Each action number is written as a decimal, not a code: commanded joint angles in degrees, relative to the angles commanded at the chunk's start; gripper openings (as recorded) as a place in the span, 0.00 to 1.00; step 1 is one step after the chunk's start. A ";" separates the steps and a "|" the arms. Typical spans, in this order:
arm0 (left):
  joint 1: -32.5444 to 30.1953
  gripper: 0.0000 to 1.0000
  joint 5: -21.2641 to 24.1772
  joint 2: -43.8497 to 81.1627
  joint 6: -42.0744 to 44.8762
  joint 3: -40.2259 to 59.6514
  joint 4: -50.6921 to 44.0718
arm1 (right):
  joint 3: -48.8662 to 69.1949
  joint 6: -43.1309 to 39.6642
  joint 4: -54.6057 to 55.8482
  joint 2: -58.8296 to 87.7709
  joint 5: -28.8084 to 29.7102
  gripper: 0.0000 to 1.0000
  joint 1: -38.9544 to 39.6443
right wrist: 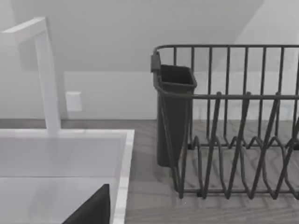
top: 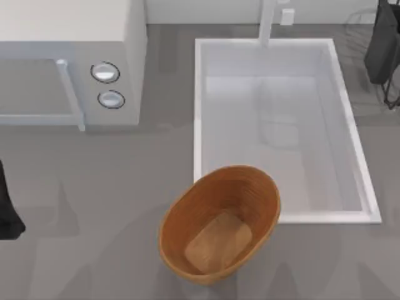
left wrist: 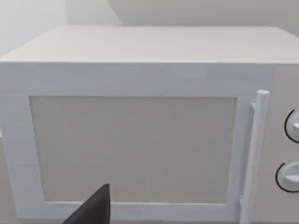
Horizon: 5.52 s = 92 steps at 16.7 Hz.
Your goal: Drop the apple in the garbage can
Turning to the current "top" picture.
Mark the small microwave knob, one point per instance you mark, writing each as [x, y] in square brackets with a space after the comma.
[111, 99]

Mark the white wall socket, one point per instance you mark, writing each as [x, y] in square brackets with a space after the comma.
[287, 16]

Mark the large microwave knob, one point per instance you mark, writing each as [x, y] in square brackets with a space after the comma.
[105, 72]

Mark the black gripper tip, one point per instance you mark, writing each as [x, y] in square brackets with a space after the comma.
[7, 212]

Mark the pale microwave oven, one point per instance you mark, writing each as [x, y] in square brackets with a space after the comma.
[106, 31]

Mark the brown woven basket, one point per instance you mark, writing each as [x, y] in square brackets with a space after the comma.
[175, 231]

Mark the white sink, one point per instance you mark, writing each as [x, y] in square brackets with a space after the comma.
[312, 156]

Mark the tall white tap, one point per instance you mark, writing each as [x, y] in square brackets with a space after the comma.
[265, 25]

